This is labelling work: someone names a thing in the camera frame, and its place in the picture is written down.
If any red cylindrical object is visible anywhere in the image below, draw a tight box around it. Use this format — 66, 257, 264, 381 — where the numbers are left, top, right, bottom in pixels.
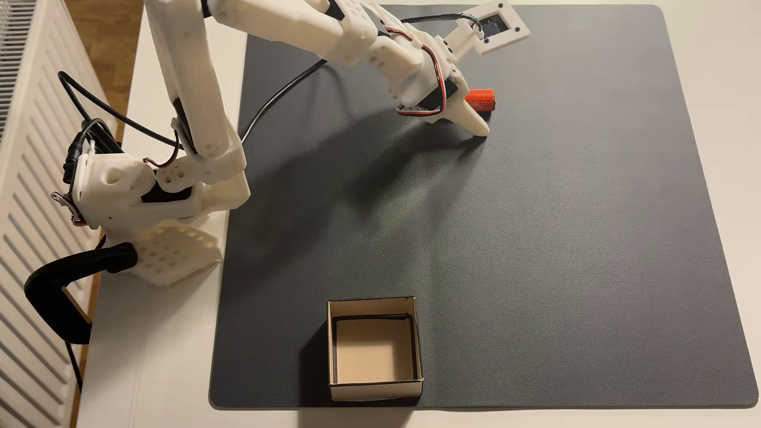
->
465, 89, 496, 113

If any small open cardboard box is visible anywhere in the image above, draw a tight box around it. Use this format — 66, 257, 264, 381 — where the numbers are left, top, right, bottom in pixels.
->
326, 296, 424, 403

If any dark grey table mat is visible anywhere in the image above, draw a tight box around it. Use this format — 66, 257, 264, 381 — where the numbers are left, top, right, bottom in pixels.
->
208, 5, 760, 411

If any black table clamp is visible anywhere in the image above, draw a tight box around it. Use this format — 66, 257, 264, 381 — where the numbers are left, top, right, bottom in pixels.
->
24, 243, 139, 346

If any red black wrist servo wire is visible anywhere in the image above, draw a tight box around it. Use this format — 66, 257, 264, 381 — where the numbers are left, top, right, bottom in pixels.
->
383, 25, 448, 118

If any white square camera box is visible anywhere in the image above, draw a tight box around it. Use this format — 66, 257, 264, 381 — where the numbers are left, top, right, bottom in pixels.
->
443, 0, 531, 58

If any black camera cable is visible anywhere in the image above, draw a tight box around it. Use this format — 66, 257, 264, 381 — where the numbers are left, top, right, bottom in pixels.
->
239, 12, 484, 145

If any black base power cable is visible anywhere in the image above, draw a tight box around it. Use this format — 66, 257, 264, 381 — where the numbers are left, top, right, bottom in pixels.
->
57, 71, 184, 179

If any base servo wire bundle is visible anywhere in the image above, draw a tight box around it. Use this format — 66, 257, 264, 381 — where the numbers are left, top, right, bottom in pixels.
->
50, 190, 88, 228

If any white wall radiator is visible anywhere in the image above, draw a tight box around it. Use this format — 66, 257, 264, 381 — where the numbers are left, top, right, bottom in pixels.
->
0, 0, 105, 428

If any thin black hanging cable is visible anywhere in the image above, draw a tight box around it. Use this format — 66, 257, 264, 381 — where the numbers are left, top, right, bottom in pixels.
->
67, 342, 85, 390

